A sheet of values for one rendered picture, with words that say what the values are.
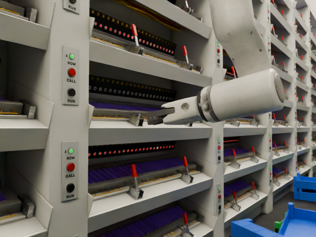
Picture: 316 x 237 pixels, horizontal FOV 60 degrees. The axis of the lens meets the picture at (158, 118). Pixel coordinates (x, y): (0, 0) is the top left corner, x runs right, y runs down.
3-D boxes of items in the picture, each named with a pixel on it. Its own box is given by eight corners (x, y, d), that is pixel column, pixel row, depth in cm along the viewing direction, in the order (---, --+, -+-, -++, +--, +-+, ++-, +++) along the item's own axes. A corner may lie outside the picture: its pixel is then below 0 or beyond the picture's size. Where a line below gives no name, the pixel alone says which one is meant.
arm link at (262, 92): (225, 87, 66) (207, 82, 59) (282, 71, 58) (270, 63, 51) (231, 121, 65) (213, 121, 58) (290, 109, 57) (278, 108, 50)
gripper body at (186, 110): (201, 120, 58) (161, 129, 65) (223, 121, 66) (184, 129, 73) (196, 86, 59) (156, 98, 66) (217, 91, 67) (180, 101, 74)
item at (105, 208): (209, 188, 109) (220, 156, 107) (83, 235, 62) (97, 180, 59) (170, 166, 121) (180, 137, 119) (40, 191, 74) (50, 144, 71)
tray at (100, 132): (209, 138, 110) (217, 115, 108) (83, 146, 63) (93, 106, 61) (171, 121, 122) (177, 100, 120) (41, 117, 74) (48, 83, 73)
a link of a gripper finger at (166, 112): (156, 114, 63) (154, 118, 68) (189, 110, 64) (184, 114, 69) (156, 109, 63) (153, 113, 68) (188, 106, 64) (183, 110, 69)
